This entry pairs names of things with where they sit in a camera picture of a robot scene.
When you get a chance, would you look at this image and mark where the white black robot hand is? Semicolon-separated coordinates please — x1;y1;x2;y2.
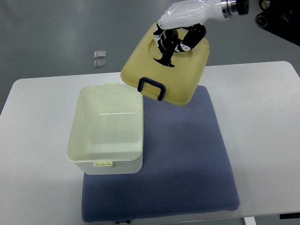
153;0;248;67

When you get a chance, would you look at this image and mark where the yellow box lid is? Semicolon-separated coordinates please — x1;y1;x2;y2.
120;23;210;105

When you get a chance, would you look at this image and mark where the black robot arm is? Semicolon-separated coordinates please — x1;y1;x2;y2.
255;0;300;46

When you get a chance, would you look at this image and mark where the white storage box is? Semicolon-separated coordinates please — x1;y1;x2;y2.
67;83;143;175

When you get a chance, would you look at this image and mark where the upper silver floor plate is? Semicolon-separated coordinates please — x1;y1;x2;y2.
94;50;106;59

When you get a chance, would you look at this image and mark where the silver floor plate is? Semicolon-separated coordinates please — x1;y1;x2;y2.
94;60;106;68
94;50;106;59

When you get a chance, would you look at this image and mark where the lower silver floor plate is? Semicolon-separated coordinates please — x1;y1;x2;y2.
94;60;106;68

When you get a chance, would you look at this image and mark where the blue grey cushion mat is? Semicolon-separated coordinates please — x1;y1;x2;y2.
82;86;240;222

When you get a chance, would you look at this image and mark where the black table control panel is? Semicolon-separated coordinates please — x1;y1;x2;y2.
279;212;300;219

